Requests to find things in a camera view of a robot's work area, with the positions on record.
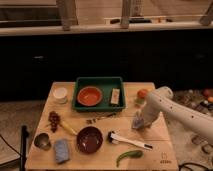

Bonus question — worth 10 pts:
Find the beige block in tray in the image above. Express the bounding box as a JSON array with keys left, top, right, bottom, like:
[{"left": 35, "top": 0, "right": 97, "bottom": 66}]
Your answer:
[{"left": 110, "top": 88, "right": 120, "bottom": 105}]

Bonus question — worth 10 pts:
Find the dish brush white handle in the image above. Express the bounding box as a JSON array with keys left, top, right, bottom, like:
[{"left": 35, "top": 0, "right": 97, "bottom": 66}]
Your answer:
[{"left": 108, "top": 131, "right": 153, "bottom": 150}]

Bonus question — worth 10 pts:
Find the blue towel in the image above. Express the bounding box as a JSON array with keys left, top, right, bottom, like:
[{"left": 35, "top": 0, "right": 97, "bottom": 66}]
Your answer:
[{"left": 132, "top": 111, "right": 144, "bottom": 130}]

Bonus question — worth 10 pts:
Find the yellow banana toy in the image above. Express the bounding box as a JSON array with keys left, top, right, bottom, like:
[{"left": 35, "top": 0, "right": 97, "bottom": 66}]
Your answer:
[{"left": 60, "top": 121, "right": 77, "bottom": 135}]

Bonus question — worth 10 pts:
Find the dark utensil on table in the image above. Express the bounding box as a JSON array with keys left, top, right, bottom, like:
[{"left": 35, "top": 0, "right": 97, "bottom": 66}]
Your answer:
[{"left": 86, "top": 113, "right": 117, "bottom": 124}]

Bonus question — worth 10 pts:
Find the white cup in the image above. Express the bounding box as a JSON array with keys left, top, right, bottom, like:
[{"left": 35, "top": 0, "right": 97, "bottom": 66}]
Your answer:
[{"left": 53, "top": 87, "right": 67, "bottom": 104}]

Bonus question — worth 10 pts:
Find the blue sponge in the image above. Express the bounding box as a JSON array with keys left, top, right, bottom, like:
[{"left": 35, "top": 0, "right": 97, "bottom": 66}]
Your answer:
[{"left": 54, "top": 139, "right": 70, "bottom": 164}]

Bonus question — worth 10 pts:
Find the black stand pole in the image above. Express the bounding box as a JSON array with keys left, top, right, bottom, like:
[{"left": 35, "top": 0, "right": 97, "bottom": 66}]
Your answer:
[{"left": 19, "top": 125, "right": 29, "bottom": 171}]

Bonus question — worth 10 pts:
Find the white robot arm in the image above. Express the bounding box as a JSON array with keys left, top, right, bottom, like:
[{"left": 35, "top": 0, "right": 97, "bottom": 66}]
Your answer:
[{"left": 141, "top": 86, "right": 213, "bottom": 145}]

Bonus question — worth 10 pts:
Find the green plastic tray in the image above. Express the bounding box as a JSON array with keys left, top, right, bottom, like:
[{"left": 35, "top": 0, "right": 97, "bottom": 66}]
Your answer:
[{"left": 72, "top": 77, "right": 126, "bottom": 112}]

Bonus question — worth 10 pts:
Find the orange bowl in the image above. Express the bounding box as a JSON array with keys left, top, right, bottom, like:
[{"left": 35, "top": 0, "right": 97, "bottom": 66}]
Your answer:
[{"left": 77, "top": 86, "right": 103, "bottom": 107}]

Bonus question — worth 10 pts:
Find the green chili pepper toy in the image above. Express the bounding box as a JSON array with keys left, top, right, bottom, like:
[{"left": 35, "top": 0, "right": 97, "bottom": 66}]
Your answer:
[{"left": 116, "top": 150, "right": 143, "bottom": 167}]

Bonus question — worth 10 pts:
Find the purple bowl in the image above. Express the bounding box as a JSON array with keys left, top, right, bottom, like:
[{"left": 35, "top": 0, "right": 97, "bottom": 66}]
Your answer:
[{"left": 76, "top": 126, "right": 103, "bottom": 154}]

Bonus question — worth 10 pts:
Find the orange tomato toy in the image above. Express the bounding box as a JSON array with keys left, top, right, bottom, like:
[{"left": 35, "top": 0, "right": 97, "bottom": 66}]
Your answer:
[{"left": 136, "top": 89, "right": 148, "bottom": 104}]

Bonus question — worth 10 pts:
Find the small metal cup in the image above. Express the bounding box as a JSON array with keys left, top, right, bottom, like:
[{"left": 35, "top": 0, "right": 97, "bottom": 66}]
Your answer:
[{"left": 34, "top": 133, "right": 51, "bottom": 150}]

